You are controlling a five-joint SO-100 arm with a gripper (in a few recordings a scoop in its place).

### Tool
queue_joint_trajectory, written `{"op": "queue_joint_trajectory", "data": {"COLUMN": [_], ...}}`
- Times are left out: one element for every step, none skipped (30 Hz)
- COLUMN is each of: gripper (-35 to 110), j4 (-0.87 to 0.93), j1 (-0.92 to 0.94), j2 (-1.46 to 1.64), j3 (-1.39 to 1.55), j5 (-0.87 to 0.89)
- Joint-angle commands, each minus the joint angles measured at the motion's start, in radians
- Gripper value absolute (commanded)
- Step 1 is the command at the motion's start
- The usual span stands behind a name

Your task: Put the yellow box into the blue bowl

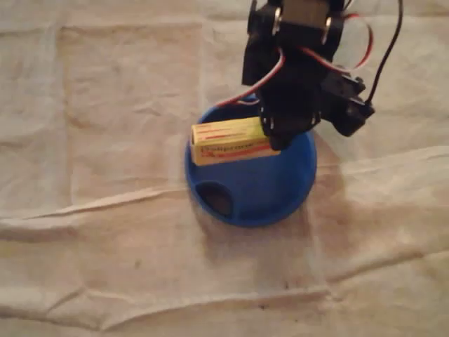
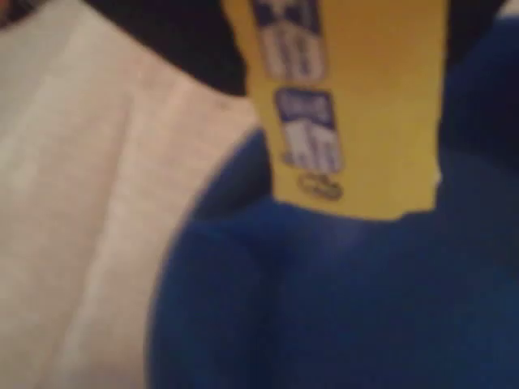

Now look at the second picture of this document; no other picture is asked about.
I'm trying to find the blue plastic bowl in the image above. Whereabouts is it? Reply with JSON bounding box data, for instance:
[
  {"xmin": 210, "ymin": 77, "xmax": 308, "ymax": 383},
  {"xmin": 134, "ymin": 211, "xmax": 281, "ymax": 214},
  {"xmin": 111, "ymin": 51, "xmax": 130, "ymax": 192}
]
[{"xmin": 147, "ymin": 15, "xmax": 519, "ymax": 389}]

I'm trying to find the beige creased cloth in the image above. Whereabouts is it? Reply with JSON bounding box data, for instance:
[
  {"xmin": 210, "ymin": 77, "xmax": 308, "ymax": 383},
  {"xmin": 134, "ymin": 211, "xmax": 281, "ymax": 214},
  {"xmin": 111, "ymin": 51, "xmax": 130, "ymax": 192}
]
[{"xmin": 0, "ymin": 0, "xmax": 267, "ymax": 389}]

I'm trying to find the yellow packet with blue labels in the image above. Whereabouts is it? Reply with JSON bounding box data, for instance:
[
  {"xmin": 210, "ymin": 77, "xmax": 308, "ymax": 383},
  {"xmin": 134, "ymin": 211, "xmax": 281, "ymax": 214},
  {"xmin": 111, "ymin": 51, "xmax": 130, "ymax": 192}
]
[{"xmin": 221, "ymin": 0, "xmax": 450, "ymax": 223}]

